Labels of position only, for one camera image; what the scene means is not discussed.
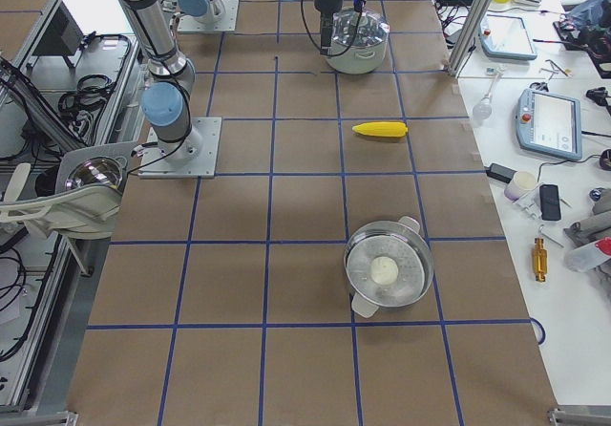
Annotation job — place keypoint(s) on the glass pot lid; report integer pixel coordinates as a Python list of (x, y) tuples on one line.
[(361, 29)]

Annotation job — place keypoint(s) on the yellow toy corn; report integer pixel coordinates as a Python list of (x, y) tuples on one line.
[(381, 129)]

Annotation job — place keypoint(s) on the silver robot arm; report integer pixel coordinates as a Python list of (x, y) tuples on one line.
[(166, 103), (203, 11)]

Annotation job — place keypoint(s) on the pale green electric pot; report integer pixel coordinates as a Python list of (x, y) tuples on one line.
[(355, 61)]

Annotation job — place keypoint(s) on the steel steamer pot with bun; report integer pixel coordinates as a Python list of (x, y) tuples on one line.
[(388, 266)]

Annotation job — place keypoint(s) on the far blue teach pendant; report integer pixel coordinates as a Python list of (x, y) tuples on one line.
[(507, 37)]

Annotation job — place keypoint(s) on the blue teach pendant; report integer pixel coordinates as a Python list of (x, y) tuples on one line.
[(507, 37), (549, 124)]

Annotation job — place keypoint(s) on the black power adapter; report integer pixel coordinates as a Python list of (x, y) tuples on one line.
[(499, 172)]

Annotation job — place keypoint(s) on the near blue teach pendant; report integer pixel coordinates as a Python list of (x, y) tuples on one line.
[(549, 124)]

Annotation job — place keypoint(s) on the white paper cup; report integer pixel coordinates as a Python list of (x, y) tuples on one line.
[(521, 183)]

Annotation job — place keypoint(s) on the steel bowl on chair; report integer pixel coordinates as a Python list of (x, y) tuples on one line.
[(102, 170)]

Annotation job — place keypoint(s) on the grey white chair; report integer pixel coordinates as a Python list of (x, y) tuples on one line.
[(87, 212)]

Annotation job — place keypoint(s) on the gold metal cylinder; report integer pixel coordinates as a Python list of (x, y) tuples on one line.
[(539, 260)]

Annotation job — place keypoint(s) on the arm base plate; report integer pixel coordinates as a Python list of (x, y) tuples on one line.
[(197, 157), (188, 24)]

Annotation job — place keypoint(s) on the aluminium frame post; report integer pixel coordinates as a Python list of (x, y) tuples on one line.
[(466, 37)]

